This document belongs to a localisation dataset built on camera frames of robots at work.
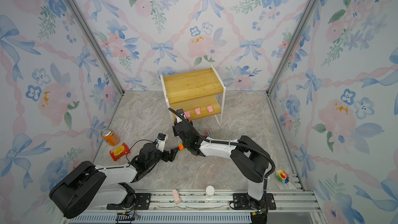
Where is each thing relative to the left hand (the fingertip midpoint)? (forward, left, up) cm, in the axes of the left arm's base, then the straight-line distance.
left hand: (172, 144), depth 88 cm
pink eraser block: (-26, -5, -2) cm, 26 cm away
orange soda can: (+2, +34, +4) cm, 34 cm away
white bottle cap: (-24, -20, +2) cm, 32 cm away
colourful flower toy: (-16, -58, -2) cm, 60 cm away
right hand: (+10, -4, +12) cm, 16 cm away
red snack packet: (-4, +30, -3) cm, 30 cm away
